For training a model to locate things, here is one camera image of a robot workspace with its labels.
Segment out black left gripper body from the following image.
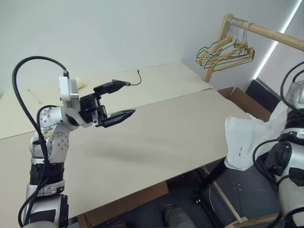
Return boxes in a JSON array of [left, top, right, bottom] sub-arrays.
[[79, 92, 108, 127]]

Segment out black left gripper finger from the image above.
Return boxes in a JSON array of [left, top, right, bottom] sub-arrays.
[[99, 109, 137, 128], [93, 80, 130, 96]]

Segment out white garment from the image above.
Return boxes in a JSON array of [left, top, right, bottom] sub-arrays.
[[224, 102, 289, 171]]

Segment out thin pale stick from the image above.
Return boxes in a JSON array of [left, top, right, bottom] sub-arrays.
[[27, 88, 43, 105]]

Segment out flat brown cardboard sheet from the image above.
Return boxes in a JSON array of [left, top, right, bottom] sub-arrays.
[[76, 181, 170, 228]]

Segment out brown cardboard box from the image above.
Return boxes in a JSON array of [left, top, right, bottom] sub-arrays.
[[217, 86, 272, 123]]

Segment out light wooden floor slat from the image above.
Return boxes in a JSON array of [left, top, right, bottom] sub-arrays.
[[201, 166, 281, 228]]

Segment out black floor plate white marks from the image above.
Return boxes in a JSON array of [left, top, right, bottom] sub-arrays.
[[208, 163, 281, 222]]

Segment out black flat panel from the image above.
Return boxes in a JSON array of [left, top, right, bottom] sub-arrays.
[[245, 79, 282, 112]]

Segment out light wooden clothes rack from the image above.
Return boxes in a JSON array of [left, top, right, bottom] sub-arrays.
[[203, 13, 304, 83]]

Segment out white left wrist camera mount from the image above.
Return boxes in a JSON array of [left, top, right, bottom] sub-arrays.
[[58, 76, 80, 109]]

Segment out green wire clothes hanger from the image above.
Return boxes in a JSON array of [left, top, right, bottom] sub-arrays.
[[195, 23, 238, 65]]

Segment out black metal table frame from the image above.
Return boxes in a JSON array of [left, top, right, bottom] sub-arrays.
[[191, 157, 229, 228]]

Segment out yellow wire clothes hanger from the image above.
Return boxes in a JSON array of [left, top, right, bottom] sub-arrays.
[[209, 21, 257, 72]]

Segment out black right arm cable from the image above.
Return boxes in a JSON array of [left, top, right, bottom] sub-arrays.
[[251, 62, 304, 183]]

